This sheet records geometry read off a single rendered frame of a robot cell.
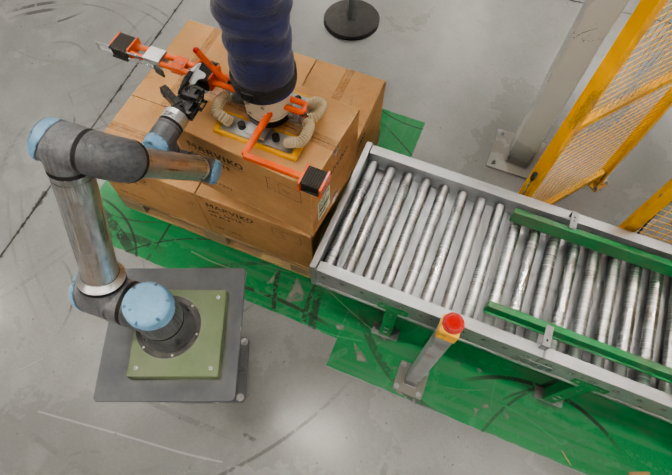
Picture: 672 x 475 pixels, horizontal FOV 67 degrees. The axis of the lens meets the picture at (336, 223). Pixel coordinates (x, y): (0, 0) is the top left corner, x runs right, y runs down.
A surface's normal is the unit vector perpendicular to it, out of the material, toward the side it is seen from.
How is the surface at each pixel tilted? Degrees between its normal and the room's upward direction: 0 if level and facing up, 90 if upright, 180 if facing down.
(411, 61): 0
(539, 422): 0
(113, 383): 0
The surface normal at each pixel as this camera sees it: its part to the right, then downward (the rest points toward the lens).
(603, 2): -0.40, 0.81
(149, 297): 0.11, -0.43
